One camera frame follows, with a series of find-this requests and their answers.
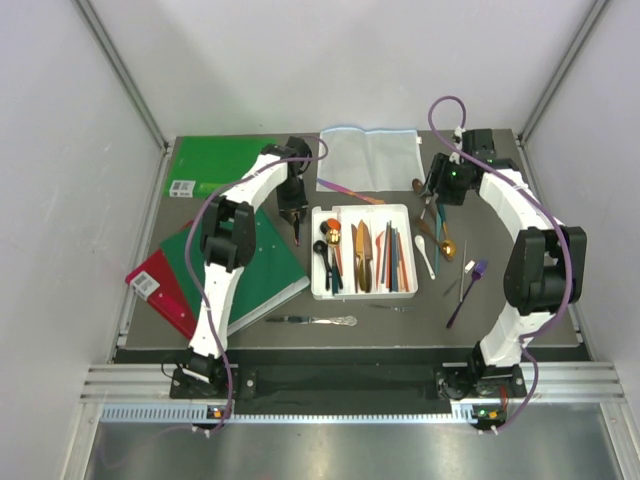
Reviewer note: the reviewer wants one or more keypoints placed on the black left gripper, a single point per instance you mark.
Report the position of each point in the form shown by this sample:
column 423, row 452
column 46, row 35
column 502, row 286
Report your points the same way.
column 298, row 205

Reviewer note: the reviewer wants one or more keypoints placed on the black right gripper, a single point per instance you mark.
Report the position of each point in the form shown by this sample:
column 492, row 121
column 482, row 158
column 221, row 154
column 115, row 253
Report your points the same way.
column 436, row 181

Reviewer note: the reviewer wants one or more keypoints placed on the iridescent knife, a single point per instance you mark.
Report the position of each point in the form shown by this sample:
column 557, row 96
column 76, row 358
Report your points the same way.
column 296, row 227
column 341, row 189

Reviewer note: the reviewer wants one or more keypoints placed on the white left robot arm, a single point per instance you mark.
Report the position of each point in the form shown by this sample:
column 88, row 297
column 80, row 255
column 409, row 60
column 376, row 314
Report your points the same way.
column 228, row 233

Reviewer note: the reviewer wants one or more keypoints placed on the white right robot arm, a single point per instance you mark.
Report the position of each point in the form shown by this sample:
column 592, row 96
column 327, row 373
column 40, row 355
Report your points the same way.
column 545, row 270

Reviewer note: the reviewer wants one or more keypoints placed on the brown wooden spoon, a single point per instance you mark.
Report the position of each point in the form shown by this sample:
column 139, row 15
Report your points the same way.
column 428, row 209

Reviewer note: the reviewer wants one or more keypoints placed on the glossy black spoon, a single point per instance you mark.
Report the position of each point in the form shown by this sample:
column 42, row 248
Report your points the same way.
column 326, row 230

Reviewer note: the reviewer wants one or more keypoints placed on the black measuring spoon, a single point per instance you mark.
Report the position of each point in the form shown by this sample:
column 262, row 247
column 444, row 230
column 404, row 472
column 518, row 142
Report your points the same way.
column 321, row 248

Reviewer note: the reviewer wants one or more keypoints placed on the orange spoon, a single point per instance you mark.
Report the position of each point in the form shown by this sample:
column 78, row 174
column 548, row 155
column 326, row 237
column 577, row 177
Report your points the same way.
column 334, row 224

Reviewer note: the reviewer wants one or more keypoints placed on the gold spoon in tray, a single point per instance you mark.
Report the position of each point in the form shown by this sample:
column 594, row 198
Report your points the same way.
column 333, row 237

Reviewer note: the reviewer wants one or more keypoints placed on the silver chopstick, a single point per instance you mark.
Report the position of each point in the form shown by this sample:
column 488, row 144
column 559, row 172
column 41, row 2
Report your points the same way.
column 463, row 271

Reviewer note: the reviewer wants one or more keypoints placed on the white ceramic spoon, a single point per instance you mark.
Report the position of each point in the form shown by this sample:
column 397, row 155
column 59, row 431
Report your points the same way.
column 421, row 248

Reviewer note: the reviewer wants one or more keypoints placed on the clear mesh zip pouch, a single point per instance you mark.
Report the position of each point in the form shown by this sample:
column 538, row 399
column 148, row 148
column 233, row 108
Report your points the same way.
column 370, row 160

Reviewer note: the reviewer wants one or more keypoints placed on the copper knife in tray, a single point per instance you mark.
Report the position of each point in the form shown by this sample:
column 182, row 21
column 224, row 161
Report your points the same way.
column 368, row 257

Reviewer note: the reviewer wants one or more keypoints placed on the orange chopstick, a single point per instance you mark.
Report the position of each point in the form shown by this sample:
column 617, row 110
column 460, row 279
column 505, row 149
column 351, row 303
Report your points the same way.
column 402, row 278

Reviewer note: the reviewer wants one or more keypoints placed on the white cutlery tray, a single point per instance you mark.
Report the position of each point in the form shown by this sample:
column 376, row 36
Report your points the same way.
column 344, row 286

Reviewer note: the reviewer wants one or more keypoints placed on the purple plastic fork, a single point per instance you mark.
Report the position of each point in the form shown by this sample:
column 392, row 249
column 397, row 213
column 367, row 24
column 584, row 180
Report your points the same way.
column 476, row 274

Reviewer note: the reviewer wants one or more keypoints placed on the light green plastic folder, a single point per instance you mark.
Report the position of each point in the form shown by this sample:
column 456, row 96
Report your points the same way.
column 201, row 164

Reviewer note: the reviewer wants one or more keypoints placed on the silver ornate butter knife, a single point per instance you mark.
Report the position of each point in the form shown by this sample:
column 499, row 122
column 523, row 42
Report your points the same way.
column 348, row 321

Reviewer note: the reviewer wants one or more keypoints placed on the small dark dessert fork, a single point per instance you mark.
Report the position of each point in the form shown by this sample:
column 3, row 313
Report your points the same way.
column 401, row 309

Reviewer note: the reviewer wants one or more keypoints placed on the magenta folder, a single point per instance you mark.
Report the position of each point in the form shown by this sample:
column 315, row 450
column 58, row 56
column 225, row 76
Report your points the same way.
column 154, row 282

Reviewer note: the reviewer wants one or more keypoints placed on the dark green ring binder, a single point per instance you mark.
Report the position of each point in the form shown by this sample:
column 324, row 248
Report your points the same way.
column 272, row 278

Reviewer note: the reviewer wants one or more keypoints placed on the teal handled gold spoon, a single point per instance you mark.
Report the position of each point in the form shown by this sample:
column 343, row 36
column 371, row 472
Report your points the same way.
column 445, row 248

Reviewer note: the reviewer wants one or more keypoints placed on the black mounting base plate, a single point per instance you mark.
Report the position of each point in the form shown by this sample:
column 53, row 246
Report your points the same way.
column 427, row 381

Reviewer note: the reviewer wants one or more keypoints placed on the aluminium frame rail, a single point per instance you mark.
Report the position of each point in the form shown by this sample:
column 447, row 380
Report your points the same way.
column 94, row 23

